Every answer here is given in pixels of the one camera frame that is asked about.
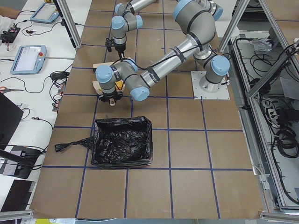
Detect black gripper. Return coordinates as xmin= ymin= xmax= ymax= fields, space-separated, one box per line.
xmin=98 ymin=90 xmax=123 ymax=103
xmin=105 ymin=38 xmax=126 ymax=59

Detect large yellow sponge piece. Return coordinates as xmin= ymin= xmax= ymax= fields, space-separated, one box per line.
xmin=115 ymin=80 xmax=124 ymax=90

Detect beige plastic dustpan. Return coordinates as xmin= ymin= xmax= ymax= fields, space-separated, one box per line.
xmin=93 ymin=81 xmax=125 ymax=106

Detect beige hand brush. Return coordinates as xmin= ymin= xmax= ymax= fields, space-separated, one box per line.
xmin=92 ymin=59 xmax=131 ymax=69

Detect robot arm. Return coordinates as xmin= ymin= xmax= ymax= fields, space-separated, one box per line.
xmin=95 ymin=0 xmax=230 ymax=106
xmin=105 ymin=0 xmax=156 ymax=59

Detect bin with black bag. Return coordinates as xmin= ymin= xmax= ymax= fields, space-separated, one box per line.
xmin=55 ymin=116 xmax=153 ymax=168

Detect black power adapter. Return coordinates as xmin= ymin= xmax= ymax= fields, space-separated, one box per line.
xmin=50 ymin=71 xmax=69 ymax=80

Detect blue teach pendant far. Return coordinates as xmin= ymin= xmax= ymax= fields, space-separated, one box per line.
xmin=30 ymin=3 xmax=59 ymax=24

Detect blue teach pendant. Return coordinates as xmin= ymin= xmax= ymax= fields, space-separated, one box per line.
xmin=30 ymin=3 xmax=59 ymax=24
xmin=10 ymin=45 xmax=47 ymax=75

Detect blue teach pendant near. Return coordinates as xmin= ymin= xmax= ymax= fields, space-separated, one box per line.
xmin=10 ymin=45 xmax=47 ymax=75

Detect black monitor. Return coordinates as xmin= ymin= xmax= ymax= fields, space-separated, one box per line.
xmin=0 ymin=93 xmax=23 ymax=150

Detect black laptop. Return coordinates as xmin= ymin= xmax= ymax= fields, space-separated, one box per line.
xmin=1 ymin=180 xmax=36 ymax=212

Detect aluminium frame post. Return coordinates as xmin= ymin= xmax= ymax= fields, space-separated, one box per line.
xmin=53 ymin=0 xmax=82 ymax=49

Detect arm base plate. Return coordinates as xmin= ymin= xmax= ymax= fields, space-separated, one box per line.
xmin=191 ymin=71 xmax=230 ymax=100

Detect orange handled scissors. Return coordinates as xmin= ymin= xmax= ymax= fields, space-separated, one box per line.
xmin=0 ymin=86 xmax=23 ymax=94

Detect black cable bundle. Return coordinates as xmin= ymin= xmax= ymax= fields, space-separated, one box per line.
xmin=271 ymin=126 xmax=299 ymax=159

